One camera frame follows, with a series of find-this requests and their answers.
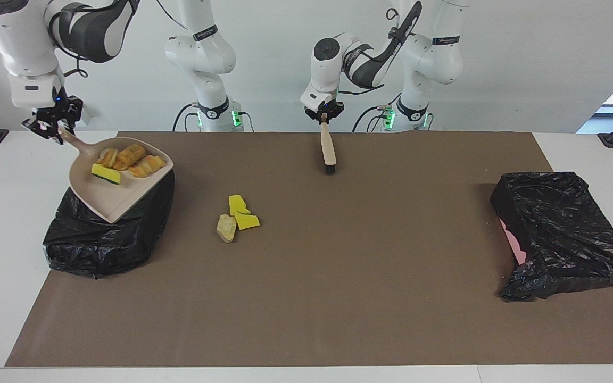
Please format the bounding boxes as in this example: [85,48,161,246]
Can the beige plastic dustpan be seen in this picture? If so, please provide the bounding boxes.
[57,126,175,224]

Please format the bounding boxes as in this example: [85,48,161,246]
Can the yellow sponge with green layer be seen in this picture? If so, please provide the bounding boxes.
[235,209,260,231]

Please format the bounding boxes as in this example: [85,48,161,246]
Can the pale ridged bread chunk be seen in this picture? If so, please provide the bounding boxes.
[216,214,237,244]

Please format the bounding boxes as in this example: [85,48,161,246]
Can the pink bin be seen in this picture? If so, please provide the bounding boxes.
[500,219,528,265]

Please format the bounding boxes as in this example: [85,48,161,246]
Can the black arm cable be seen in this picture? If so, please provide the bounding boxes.
[51,0,190,80]
[338,3,411,97]

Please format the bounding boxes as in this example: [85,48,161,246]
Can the orange striped bread piece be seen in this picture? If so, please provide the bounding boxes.
[128,154,168,178]

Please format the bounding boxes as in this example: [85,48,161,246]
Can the black plastic bin bag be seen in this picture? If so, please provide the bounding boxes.
[43,152,176,279]

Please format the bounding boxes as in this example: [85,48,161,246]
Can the black left base cable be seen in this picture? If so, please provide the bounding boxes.
[353,82,408,132]

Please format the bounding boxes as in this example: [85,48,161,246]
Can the black bin bag over pink bin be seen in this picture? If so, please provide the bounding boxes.
[490,171,613,302]

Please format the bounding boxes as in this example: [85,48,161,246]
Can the beige brush with black bristles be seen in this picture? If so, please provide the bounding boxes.
[320,121,337,176]

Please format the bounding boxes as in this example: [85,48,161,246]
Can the notched yellow sponge piece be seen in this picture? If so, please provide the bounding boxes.
[92,163,122,185]

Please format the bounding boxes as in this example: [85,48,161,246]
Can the black base cable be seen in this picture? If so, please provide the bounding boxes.
[353,82,408,132]
[172,104,201,132]

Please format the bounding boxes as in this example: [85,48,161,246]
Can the brown table mat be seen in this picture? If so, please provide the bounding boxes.
[5,131,613,368]

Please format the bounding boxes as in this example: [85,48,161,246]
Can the brown bread bun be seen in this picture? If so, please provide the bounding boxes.
[113,144,147,171]

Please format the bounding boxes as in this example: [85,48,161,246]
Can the black right base cable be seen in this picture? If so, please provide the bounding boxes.
[172,104,201,132]

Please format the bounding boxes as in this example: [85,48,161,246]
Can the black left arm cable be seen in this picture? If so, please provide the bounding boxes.
[338,3,411,97]

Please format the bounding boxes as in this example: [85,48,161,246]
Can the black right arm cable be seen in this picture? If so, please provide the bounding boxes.
[51,0,190,80]

